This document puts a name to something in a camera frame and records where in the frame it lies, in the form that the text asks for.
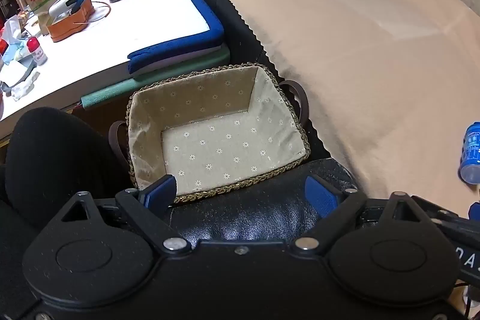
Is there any green foam mat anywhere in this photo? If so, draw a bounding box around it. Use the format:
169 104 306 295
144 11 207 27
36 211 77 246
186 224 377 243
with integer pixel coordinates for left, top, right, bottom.
80 44 231 111

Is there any lavender foam mat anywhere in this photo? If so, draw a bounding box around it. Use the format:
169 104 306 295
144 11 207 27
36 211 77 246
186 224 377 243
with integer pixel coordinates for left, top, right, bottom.
131 43 226 77

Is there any white handheld device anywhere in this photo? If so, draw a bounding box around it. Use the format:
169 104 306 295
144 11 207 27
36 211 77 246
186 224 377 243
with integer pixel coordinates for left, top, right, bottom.
49 0 83 19

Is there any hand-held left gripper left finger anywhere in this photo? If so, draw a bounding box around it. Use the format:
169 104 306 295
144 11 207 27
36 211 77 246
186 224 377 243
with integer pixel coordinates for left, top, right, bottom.
60 175 193 254

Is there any red-capped white bottle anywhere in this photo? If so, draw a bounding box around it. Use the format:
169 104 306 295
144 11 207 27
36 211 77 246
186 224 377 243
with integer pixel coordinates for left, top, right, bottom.
27 36 48 66

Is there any crumpled white tissue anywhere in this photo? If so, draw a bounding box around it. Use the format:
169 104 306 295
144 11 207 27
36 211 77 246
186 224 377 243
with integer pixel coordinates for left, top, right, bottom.
11 70 40 101

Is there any person's leg in black trousers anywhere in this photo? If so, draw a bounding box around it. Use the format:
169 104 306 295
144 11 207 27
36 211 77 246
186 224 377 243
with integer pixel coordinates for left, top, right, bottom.
0 107 130 320

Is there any beige cloth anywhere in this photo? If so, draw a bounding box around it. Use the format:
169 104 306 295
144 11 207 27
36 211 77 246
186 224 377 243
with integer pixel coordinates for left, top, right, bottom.
197 0 480 219

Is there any blue foam mat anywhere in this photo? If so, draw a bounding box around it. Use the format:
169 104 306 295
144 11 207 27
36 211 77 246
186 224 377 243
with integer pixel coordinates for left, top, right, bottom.
127 0 225 75

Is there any black leather seat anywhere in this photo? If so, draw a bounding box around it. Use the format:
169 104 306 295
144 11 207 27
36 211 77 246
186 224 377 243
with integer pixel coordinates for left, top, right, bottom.
167 0 361 249

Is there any blue can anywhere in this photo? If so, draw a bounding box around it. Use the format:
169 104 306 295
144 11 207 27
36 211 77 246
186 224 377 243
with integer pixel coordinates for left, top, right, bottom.
459 122 480 185

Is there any orange leather organizer box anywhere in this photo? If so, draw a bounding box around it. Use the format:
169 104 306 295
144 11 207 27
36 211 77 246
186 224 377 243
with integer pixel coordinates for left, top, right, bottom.
47 0 94 42

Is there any woven basket with floral lining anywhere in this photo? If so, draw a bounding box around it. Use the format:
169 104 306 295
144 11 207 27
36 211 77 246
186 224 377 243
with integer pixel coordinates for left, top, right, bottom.
109 62 311 206

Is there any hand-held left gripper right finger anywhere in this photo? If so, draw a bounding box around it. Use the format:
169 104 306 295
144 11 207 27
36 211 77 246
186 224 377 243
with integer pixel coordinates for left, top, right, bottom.
290 175 422 254

